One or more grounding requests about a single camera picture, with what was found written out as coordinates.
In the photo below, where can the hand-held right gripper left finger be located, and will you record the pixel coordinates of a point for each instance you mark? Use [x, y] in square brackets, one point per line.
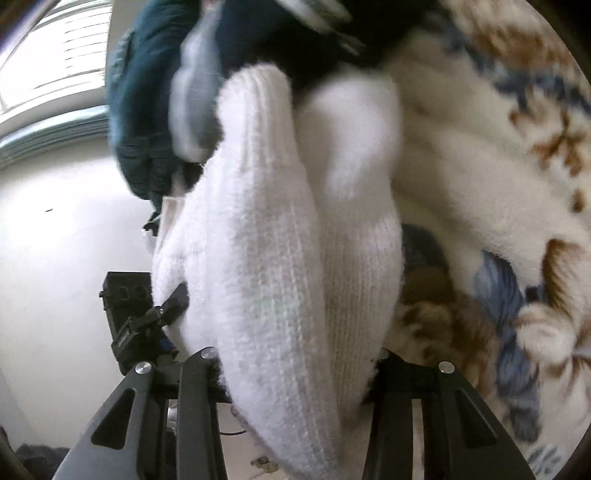
[194, 415]

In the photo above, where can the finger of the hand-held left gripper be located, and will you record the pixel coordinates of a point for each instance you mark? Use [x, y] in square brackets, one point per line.
[174, 302]

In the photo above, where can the white knit sweater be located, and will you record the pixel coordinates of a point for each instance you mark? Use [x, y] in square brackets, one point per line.
[277, 277]

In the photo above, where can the navy grey striped folded garment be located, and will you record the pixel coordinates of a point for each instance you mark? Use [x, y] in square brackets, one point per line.
[198, 101]

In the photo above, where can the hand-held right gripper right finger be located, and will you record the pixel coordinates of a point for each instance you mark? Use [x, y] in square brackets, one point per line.
[397, 415]

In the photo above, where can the floral bed sheet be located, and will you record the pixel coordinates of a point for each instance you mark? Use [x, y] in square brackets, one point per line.
[485, 161]

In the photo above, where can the plaid teal curtain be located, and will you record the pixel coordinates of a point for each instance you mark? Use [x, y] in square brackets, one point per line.
[46, 134]

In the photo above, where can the barred window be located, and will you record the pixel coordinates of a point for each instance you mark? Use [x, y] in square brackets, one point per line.
[55, 60]

